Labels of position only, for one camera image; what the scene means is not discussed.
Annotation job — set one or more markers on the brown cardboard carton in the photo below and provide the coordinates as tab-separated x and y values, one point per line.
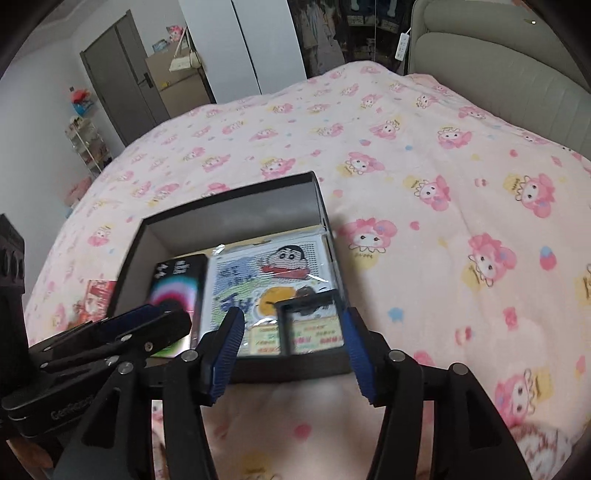
180	92

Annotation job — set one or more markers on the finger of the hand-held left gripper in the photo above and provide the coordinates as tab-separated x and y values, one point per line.
166	330
131	318

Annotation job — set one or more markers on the black screen protector box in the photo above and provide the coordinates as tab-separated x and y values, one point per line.
178	286

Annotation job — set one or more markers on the person's patterned pajamas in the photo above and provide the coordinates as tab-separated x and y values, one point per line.
540	447

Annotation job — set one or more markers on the hanging clothes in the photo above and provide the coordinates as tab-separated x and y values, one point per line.
323	37

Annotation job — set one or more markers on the cream handbag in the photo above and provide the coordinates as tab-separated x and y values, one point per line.
182	63

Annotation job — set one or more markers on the pink soft cloth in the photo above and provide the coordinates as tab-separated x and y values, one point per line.
77	191

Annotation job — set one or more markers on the pink printed blanket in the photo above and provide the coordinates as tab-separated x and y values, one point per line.
415	138

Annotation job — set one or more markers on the beige padded headboard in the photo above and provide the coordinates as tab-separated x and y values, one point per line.
498	69

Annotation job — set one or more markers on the cartoon bead art packet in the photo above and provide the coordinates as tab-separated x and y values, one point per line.
258	272

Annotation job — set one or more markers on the black cardboard box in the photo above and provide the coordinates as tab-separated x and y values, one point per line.
258	203

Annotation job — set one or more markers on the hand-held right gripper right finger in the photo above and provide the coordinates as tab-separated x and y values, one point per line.
360	355

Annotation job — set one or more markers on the white wardrobe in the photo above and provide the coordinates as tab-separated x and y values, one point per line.
258	46

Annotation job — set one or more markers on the red packet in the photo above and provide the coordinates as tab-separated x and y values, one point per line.
99	297

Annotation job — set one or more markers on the person's left forearm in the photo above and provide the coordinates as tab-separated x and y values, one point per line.
23	457

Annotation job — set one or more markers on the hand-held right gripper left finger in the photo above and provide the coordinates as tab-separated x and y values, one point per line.
226	355

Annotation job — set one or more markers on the red and blue plush toy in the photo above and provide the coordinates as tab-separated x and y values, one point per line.
81	99

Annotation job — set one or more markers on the pink toy figure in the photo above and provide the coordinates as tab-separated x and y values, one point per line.
175	33

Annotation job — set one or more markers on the white power strip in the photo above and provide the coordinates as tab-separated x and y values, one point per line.
402	46

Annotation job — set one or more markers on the grey door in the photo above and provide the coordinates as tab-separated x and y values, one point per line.
115	78

